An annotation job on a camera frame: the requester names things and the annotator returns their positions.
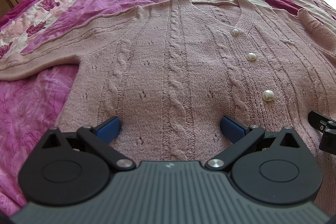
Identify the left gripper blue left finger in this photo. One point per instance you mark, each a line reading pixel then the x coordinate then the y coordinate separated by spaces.
pixel 96 140

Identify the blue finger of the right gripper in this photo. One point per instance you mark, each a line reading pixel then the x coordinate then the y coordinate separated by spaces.
pixel 326 126

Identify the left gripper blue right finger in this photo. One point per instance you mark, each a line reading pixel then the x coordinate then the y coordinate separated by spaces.
pixel 243 138

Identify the pink cable knit cardigan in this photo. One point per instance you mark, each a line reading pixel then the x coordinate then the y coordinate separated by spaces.
pixel 170 71

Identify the white pearl button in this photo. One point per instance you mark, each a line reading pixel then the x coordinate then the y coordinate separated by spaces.
pixel 235 32
pixel 251 56
pixel 268 95

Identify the pink and white striped bedspread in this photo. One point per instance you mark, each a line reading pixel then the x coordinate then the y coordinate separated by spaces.
pixel 30 106

